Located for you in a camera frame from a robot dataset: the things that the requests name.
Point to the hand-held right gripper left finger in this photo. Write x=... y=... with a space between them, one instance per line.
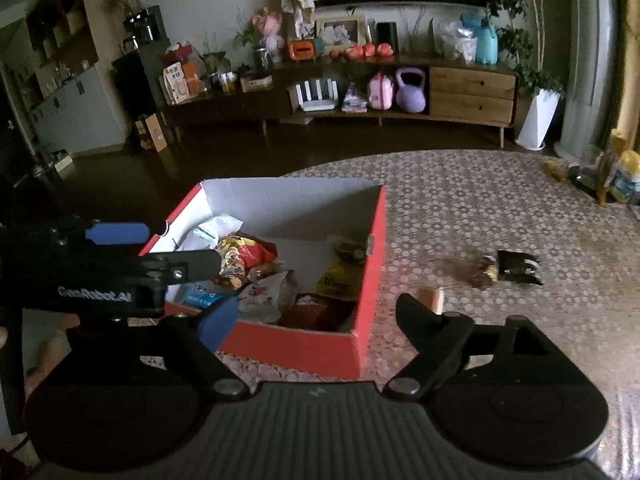
x=219 y=321

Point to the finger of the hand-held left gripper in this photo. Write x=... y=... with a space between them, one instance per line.
x=185 y=264
x=117 y=234

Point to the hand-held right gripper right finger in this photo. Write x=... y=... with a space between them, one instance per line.
x=425 y=327

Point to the white snack packet green logo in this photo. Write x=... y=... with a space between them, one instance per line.
x=212 y=230

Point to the red and yellow snack bag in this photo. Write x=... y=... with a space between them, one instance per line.
x=245 y=255

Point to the red cardboard box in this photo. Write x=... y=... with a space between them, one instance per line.
x=300 y=345

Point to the yellow candy packet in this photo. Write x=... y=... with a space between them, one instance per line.
x=340 y=282

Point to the person's left hand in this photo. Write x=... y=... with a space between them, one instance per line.
x=47 y=356

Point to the blue snack packet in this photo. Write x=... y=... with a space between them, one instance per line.
x=200 y=299

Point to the pink sausage stick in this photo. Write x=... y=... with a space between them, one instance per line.
x=439 y=300

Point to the white and orange snack bag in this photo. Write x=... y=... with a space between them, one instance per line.
x=265 y=295

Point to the brown snack piece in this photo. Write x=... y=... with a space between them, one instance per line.
x=484 y=272

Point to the dark red snack packet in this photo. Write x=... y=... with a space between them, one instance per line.
x=310 y=312

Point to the brown cardboard box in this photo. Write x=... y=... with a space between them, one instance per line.
x=152 y=132

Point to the dark round snack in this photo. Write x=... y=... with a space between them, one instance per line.
x=350 y=250

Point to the black snack packet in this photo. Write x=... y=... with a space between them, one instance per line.
x=520 y=266

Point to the grey kitchen cabinet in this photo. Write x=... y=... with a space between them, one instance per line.
x=80 y=110

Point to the black cabinet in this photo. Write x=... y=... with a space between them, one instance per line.
x=137 y=87

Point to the white printed box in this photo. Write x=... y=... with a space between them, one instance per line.
x=175 y=84

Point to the orange carton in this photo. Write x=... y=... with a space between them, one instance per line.
x=191 y=79

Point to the dark low console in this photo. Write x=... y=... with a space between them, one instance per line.
x=250 y=105

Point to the red gift basket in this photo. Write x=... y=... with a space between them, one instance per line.
x=177 y=54

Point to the small tan carton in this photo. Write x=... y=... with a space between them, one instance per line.
x=257 y=83

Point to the coffee machine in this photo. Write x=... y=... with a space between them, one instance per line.
x=142 y=27

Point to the white router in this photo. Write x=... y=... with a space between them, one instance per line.
x=316 y=96

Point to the glass vase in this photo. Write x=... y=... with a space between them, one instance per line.
x=263 y=59

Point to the purple kettlebell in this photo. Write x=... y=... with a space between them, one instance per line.
x=411 y=92

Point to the white planter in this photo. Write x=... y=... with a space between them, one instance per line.
x=537 y=120

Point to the stack of magazines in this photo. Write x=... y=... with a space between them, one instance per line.
x=355 y=99

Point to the wooden drawer cabinet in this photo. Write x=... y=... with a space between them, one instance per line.
x=472 y=92

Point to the pink kettlebell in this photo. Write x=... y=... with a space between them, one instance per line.
x=380 y=91

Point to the orange box ornament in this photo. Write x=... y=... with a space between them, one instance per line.
x=302 y=50

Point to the pink plush doll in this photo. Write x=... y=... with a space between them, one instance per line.
x=270 y=30

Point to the yellow capped bottle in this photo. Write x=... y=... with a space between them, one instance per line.
x=627 y=177

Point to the red apple ornament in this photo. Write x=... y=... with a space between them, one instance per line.
x=369 y=49
x=356 y=51
x=385 y=49
x=335 y=53

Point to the clear plastic bag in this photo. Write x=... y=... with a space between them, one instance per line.
x=452 y=40

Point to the light blue plastic bottle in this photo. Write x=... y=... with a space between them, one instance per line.
x=486 y=45

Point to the black speaker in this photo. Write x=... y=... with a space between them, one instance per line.
x=387 y=36

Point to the green potted plant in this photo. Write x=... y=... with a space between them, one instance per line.
x=515 y=40

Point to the yellow curtain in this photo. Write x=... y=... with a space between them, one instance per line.
x=627 y=60

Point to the photo frame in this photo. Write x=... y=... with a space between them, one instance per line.
x=341 y=31

